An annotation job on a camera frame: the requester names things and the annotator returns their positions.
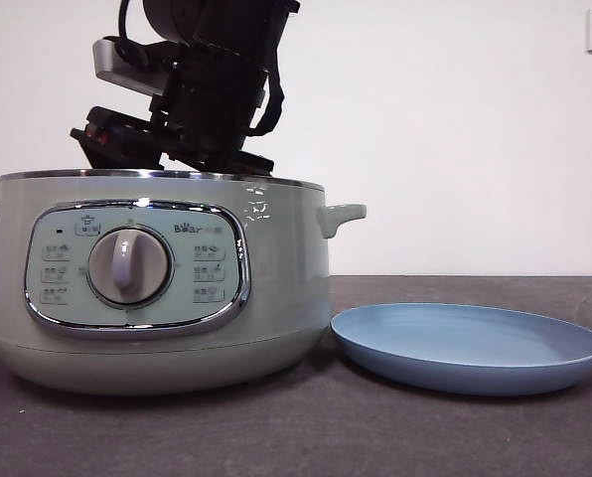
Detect pale green electric steamer pot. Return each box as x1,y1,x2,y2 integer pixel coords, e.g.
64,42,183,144
0,168,368,398

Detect blue round plate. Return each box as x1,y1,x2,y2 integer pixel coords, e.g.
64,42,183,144
330,302,592,398

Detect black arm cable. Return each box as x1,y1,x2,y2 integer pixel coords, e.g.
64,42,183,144
117,0,151,69
251,67,287,138

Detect pale grey camera box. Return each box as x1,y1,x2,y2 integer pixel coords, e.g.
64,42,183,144
91,39,178,96

